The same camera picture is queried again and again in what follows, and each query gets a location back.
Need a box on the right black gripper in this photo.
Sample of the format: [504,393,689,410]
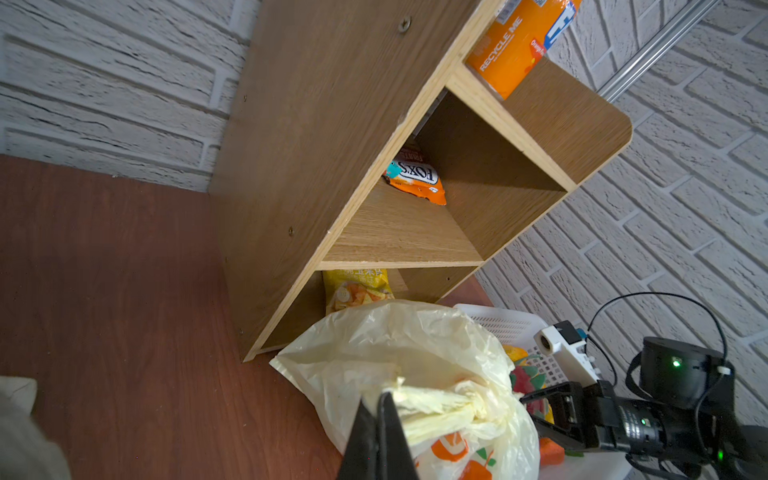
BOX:
[520,337,767,479]

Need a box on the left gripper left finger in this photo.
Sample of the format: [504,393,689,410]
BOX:
[336,400,379,480]

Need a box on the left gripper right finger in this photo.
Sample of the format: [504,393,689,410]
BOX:
[377,392,419,480]

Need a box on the cream plastic grocery bag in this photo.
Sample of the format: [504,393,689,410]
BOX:
[271,300,540,479]

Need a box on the yellow chips bag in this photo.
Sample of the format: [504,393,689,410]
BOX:
[322,269,394,314]

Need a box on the white floral canvas tote bag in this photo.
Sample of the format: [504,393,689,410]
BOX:
[1,376,72,479]

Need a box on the pink dragon fruit toy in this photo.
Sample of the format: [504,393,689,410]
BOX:
[510,357,548,418]

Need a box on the white plastic basket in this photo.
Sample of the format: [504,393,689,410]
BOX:
[455,304,631,480]

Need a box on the orange Fox's candy bag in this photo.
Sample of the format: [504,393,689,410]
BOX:
[383,147,447,206]

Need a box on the wooden shelf unit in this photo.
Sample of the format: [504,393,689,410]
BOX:
[209,1,633,361]

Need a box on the orange Fanta can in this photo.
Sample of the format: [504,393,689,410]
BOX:
[466,0,582,100]

